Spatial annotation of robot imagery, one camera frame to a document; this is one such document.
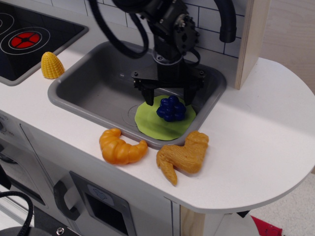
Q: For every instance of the grey toy sink basin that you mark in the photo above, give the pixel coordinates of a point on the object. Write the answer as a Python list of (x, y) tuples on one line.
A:
[(99, 87)]

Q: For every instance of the red cloth on floor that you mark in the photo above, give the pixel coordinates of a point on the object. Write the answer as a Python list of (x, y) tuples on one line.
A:
[(266, 229)]

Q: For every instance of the orange toy croissant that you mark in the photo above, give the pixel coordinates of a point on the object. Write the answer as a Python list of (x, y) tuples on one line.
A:
[(116, 151)]

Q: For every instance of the blue toy blueberries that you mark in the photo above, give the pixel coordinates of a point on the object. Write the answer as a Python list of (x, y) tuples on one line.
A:
[(171, 109)]

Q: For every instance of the black toy stovetop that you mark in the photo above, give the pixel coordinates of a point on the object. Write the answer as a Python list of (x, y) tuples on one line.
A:
[(25, 35)]

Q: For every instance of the wooden side panel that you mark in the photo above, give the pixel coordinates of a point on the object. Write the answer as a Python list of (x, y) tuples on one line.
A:
[(252, 38)]

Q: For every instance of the yellow toy corn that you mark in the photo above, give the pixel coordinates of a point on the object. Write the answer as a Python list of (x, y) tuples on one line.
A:
[(51, 66)]

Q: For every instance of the black toy faucet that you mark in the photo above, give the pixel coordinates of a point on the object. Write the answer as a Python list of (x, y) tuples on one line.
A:
[(228, 26)]

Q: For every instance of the toy fried chicken wing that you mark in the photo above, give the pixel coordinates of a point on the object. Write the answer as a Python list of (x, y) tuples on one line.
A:
[(188, 158)]

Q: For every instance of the black oven door handle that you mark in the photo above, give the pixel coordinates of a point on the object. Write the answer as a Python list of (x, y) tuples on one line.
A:
[(59, 191)]

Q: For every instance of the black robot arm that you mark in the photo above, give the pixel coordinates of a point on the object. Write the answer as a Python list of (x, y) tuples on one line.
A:
[(174, 51)]

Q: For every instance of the green toy plate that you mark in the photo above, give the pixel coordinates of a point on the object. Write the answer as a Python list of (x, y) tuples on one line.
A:
[(150, 124)]

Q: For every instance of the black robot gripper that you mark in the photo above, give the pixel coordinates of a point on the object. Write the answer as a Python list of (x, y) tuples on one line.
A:
[(164, 73)]

